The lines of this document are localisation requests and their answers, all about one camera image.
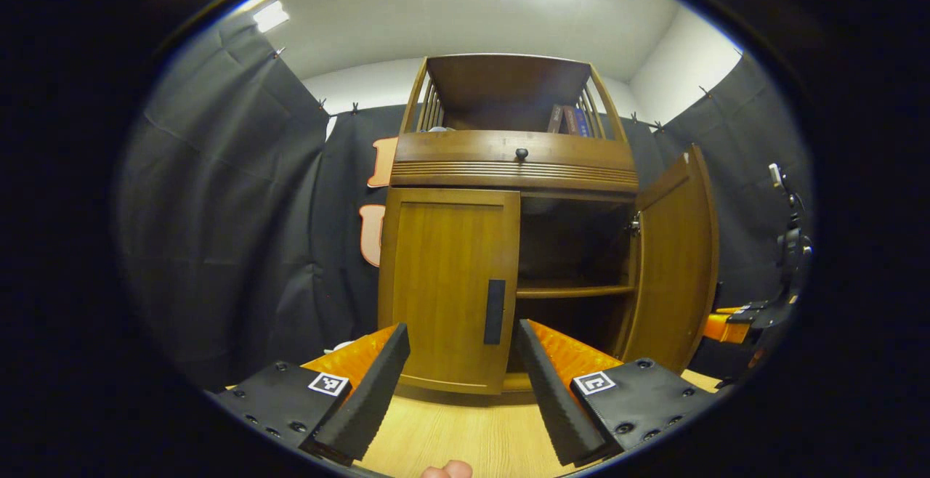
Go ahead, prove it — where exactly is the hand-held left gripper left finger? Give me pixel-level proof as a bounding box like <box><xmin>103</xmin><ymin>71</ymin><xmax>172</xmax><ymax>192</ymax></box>
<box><xmin>207</xmin><ymin>323</ymin><xmax>411</xmax><ymax>466</ymax></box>

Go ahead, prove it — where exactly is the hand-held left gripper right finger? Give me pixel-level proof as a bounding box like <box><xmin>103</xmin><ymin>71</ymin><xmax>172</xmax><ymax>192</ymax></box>
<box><xmin>517</xmin><ymin>320</ymin><xmax>718</xmax><ymax>468</ymax></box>

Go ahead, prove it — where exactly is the wooden shoe cabinet door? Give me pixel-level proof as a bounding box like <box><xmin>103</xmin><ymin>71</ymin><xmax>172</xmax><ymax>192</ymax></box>
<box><xmin>378</xmin><ymin>187</ymin><xmax>521</xmax><ymax>395</ymax></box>
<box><xmin>618</xmin><ymin>144</ymin><xmax>720</xmax><ymax>376</ymax></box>

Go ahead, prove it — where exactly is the black door handle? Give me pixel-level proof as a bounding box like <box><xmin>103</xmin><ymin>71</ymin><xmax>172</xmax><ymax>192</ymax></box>
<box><xmin>484</xmin><ymin>279</ymin><xmax>506</xmax><ymax>346</ymax></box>

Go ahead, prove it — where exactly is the wooden double-door shoe cabinet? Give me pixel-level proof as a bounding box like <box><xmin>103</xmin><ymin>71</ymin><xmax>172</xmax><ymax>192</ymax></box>
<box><xmin>378</xmin><ymin>54</ymin><xmax>658</xmax><ymax>397</ymax></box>

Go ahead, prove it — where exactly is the wooden cabinet drawer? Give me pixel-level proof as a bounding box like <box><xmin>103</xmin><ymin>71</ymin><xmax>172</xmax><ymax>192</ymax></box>
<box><xmin>390</xmin><ymin>130</ymin><xmax>640</xmax><ymax>194</ymax></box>

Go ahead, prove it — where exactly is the black equipment stand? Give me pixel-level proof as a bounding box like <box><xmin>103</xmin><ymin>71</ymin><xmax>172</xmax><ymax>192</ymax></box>
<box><xmin>769</xmin><ymin>163</ymin><xmax>813</xmax><ymax>312</ymax></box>

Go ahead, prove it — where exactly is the wooden inner shelf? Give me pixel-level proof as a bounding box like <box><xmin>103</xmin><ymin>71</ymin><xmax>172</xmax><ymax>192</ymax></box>
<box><xmin>516</xmin><ymin>283</ymin><xmax>636</xmax><ymax>300</ymax></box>

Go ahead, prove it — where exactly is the black backdrop cloth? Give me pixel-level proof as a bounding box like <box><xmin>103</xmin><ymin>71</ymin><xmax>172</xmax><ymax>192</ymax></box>
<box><xmin>120</xmin><ymin>13</ymin><xmax>813</xmax><ymax>392</ymax></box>

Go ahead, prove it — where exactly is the small ceiling light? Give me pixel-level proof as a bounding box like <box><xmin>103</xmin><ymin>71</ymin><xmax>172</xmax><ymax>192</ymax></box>
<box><xmin>253</xmin><ymin>0</ymin><xmax>290</xmax><ymax>33</ymax></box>

